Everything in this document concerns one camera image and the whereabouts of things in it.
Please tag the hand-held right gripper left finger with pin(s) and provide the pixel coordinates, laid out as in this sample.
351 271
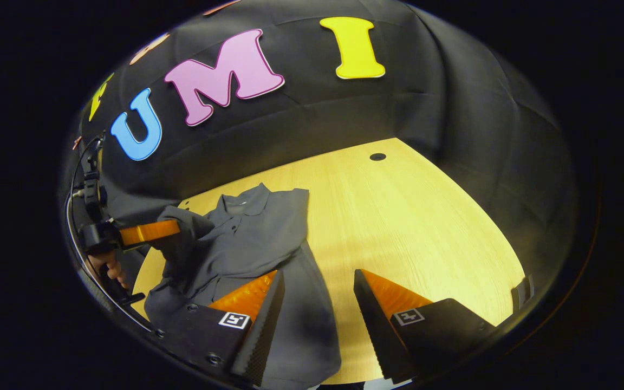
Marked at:
260 330

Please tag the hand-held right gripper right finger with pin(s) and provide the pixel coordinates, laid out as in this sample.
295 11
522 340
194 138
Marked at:
374 330

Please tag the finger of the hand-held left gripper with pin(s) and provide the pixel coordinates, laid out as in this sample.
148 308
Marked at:
149 232

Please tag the grey polo shirt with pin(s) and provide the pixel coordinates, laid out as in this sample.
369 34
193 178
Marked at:
236 244

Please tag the copper backdrop clip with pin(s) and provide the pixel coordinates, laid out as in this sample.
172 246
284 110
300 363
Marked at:
76 142

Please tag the black backdrop cloth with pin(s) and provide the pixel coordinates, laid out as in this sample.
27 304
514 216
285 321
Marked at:
398 108

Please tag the grey table edge bracket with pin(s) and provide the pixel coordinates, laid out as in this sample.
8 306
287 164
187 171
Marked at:
523 290

